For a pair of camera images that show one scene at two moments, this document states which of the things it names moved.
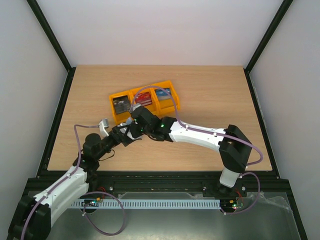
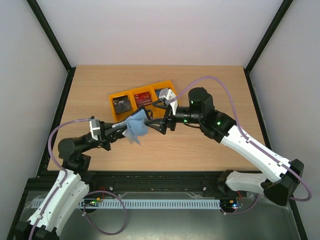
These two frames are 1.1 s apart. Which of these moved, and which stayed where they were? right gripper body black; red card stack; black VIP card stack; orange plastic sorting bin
Moved: right gripper body black
Stayed: red card stack; black VIP card stack; orange plastic sorting bin
